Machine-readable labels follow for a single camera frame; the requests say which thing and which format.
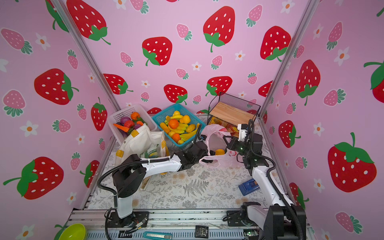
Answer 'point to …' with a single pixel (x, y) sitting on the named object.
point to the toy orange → (176, 137)
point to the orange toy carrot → (122, 128)
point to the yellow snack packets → (232, 129)
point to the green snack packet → (152, 153)
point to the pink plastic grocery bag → (219, 157)
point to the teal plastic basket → (180, 125)
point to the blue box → (249, 187)
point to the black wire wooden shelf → (232, 108)
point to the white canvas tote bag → (139, 140)
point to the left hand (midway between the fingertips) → (212, 151)
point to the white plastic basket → (139, 108)
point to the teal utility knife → (155, 235)
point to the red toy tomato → (129, 123)
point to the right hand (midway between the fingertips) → (223, 136)
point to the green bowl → (72, 231)
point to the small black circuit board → (201, 231)
